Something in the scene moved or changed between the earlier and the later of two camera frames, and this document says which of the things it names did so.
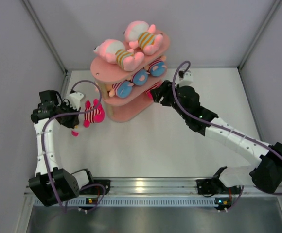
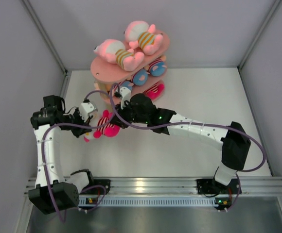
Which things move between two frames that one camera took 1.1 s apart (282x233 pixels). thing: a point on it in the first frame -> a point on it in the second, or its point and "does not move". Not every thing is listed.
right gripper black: (167, 90) -> (122, 112)
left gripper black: (74, 122) -> (77, 113)
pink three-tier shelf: (128, 95) does not move
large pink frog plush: (114, 51) does not move
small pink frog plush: (140, 34) does not move
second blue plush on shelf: (140, 77) does not move
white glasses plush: (96, 116) -> (110, 130)
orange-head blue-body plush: (157, 68) does not move
